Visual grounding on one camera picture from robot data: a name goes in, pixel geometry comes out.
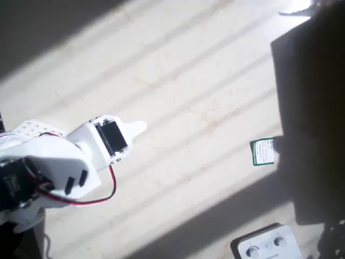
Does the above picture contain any dark brown box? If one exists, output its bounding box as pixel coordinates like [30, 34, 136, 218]
[270, 0, 345, 226]

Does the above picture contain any white control box with knobs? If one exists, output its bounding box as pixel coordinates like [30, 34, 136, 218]
[230, 222, 304, 259]

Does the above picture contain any green bordered label card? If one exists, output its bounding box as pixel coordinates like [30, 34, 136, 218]
[250, 137, 277, 167]

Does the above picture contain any red white gripper servo cable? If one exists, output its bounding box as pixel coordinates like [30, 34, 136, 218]
[23, 158, 117, 208]

